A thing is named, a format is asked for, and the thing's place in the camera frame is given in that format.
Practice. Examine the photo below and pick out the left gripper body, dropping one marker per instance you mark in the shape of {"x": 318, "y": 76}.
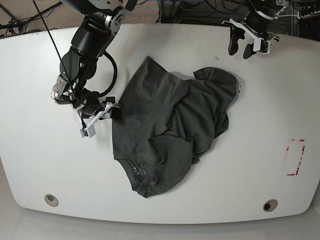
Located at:
{"x": 252, "y": 33}

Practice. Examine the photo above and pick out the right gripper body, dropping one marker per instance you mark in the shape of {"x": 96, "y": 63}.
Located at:
{"x": 92, "y": 103}

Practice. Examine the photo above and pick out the dark grey T-shirt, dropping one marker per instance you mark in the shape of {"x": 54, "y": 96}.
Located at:
{"x": 167, "y": 124}

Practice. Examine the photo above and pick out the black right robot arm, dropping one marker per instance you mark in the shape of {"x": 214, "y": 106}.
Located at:
{"x": 101, "y": 23}

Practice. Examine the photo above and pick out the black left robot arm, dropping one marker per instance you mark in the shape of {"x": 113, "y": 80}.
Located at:
{"x": 255, "y": 25}

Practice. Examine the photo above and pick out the white power strip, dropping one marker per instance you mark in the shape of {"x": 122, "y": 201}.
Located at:
{"x": 308, "y": 12}

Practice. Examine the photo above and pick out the red tape rectangle marking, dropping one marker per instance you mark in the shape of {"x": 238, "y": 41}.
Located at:
{"x": 293, "y": 156}

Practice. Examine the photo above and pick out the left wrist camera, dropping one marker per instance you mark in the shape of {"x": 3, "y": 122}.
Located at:
{"x": 262, "y": 46}

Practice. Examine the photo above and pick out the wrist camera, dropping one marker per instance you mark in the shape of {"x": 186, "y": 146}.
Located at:
{"x": 262, "y": 46}
{"x": 88, "y": 132}

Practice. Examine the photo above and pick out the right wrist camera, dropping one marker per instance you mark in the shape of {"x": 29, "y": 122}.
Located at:
{"x": 88, "y": 132}

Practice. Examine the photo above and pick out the aluminium frame base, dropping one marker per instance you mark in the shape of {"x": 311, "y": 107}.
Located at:
{"x": 182, "y": 12}

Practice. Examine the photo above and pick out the left table cable grommet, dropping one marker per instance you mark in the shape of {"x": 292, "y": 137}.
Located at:
{"x": 51, "y": 200}

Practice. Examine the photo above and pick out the table cable grommet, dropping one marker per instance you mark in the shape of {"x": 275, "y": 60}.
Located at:
{"x": 51, "y": 200}
{"x": 270, "y": 205}

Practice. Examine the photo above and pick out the right table cable grommet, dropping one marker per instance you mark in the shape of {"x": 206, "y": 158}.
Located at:
{"x": 270, "y": 205}

